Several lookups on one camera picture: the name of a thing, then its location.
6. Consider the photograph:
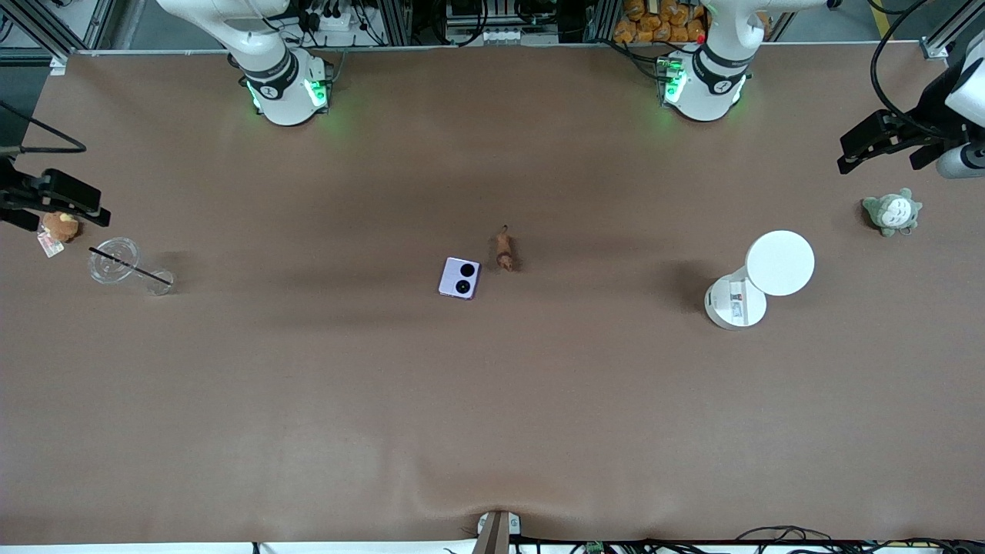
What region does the brown lion statue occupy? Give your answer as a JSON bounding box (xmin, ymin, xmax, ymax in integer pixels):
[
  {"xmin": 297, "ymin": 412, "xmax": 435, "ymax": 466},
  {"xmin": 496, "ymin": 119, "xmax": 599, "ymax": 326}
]
[{"xmin": 492, "ymin": 225, "xmax": 518, "ymax": 272}]

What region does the lilac flip phone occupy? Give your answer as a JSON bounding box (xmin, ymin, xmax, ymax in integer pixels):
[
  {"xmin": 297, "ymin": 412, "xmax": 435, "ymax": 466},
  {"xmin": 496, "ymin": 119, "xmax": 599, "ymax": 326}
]
[{"xmin": 438, "ymin": 257, "xmax": 482, "ymax": 300}]

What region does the small brown plush toy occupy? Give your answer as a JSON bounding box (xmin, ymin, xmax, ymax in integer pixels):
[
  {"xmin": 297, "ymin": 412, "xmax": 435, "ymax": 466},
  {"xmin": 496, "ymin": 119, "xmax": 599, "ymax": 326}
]
[{"xmin": 38, "ymin": 212, "xmax": 81, "ymax": 259}]

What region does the grey green totoro plush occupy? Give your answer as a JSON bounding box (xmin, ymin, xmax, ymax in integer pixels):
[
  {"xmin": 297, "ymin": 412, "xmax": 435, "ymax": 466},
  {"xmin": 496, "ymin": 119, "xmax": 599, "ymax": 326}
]
[{"xmin": 860, "ymin": 188, "xmax": 923, "ymax": 238}]

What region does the clear plastic cup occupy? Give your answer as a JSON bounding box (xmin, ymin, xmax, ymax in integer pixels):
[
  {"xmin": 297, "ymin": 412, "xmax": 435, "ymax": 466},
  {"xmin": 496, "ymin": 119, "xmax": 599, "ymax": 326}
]
[{"xmin": 88, "ymin": 237, "xmax": 175, "ymax": 297}]

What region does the black drinking straw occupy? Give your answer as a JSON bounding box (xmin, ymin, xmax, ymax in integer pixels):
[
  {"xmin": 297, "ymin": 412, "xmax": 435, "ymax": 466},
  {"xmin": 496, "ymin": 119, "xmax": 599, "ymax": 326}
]
[{"xmin": 88, "ymin": 246, "xmax": 172, "ymax": 286}]

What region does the white round flip-lid container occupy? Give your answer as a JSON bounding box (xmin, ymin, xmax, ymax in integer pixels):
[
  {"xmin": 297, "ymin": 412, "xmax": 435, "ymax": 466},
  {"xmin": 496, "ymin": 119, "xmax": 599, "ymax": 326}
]
[{"xmin": 704, "ymin": 230, "xmax": 816, "ymax": 331}]

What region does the bag of orange snacks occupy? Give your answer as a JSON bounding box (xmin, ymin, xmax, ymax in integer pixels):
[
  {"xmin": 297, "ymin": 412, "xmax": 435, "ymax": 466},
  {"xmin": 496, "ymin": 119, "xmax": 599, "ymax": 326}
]
[{"xmin": 613, "ymin": 0, "xmax": 709, "ymax": 45}]

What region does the white power strip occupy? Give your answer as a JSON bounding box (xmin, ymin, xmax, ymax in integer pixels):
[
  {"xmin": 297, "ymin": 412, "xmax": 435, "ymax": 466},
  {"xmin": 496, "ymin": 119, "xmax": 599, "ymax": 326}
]
[{"xmin": 302, "ymin": 6, "xmax": 364, "ymax": 33}]

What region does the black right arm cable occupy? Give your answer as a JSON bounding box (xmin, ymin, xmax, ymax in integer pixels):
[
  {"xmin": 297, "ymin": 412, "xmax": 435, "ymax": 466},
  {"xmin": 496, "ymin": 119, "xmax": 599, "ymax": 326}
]
[{"xmin": 0, "ymin": 100, "xmax": 87, "ymax": 155}]

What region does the aluminium frame post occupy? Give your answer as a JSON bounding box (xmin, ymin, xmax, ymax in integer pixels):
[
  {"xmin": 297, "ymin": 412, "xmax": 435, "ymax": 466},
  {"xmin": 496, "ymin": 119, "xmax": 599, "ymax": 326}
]
[
  {"xmin": 920, "ymin": 0, "xmax": 985, "ymax": 60},
  {"xmin": 0, "ymin": 0, "xmax": 72, "ymax": 61}
]

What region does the black floor cable bundle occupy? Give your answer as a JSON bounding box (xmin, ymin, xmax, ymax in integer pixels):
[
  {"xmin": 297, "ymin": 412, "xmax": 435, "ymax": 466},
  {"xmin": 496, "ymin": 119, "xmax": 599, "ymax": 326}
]
[{"xmin": 516, "ymin": 526, "xmax": 985, "ymax": 554}]

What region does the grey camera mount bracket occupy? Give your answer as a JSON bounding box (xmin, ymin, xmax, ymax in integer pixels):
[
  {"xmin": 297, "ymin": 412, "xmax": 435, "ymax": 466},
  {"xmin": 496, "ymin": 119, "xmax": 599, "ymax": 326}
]
[{"xmin": 471, "ymin": 510, "xmax": 522, "ymax": 554}]

